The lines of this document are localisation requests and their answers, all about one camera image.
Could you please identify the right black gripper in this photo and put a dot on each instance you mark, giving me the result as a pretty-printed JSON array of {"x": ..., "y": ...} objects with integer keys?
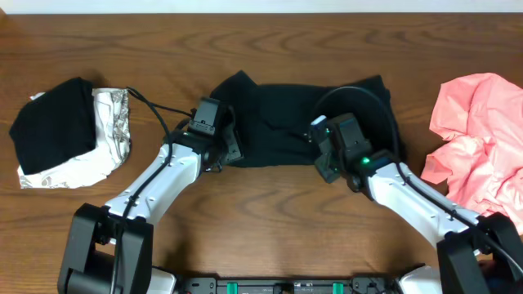
[{"x": 323, "y": 162}]

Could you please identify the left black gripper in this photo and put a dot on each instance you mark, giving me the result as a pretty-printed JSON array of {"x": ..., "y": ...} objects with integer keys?
[{"x": 234, "y": 151}]

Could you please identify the black t-shirt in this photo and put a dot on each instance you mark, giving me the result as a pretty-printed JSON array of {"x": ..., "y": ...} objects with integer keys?
[{"x": 273, "y": 119}]

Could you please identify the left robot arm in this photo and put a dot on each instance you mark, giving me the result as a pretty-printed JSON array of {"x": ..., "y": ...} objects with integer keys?
[{"x": 109, "y": 248}]

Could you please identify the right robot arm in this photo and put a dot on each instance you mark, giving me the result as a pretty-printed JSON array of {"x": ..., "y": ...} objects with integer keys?
[{"x": 476, "y": 254}]

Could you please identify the white patterned folded garment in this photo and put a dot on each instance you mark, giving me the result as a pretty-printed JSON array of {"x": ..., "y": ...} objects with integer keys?
[{"x": 113, "y": 143}]

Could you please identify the pink t-shirt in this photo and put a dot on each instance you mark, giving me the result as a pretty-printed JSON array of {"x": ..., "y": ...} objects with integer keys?
[{"x": 479, "y": 116}]

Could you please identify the folded black garment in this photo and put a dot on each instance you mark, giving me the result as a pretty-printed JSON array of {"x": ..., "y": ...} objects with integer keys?
[{"x": 57, "y": 126}]

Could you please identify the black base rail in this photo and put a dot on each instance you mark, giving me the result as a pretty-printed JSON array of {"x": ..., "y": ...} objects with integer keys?
[{"x": 356, "y": 285}]

